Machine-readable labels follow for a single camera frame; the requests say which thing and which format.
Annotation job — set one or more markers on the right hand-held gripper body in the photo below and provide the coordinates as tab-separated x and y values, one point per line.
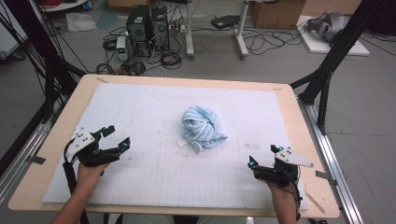
292	158

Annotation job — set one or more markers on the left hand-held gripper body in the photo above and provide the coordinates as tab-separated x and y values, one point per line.
82	141

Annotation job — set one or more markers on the light blue striped towel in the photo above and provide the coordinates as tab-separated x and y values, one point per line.
199	124

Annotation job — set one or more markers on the person's left hand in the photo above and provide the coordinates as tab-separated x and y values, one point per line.
88	177

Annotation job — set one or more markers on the person's right hand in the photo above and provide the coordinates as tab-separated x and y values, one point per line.
285	194

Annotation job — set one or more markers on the wooden table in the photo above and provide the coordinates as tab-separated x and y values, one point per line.
56	137

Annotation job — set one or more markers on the black tape piece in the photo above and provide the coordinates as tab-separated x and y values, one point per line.
325	176
36	160

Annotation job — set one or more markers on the thin wooden stick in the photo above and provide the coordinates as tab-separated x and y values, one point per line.
315	202

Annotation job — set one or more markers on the white foam mat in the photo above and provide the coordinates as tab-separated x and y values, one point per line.
162	174

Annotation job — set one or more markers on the white power supply box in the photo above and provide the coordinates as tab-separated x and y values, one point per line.
122	48

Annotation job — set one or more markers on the large black computer tower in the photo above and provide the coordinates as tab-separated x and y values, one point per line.
138	29

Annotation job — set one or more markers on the clear plastic bag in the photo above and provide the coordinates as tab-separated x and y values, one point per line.
81	22

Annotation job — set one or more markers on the white floor board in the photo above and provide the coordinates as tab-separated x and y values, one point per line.
320	46

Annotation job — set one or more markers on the slim black computer tower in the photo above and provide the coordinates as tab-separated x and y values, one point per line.
160	28

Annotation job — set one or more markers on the white desk leg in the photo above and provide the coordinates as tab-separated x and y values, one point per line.
189	31
241	34

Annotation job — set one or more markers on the brown cardboard box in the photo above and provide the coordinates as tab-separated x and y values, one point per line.
277	14

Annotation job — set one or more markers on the grey headset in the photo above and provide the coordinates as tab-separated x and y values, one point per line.
330	25

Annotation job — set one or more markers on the flat black device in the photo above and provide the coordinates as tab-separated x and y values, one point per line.
224	21

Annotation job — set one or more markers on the aluminium rail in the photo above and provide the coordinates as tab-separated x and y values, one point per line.
333	168
21	161

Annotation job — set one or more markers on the black frame post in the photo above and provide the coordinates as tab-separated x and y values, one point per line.
40	46
336	56

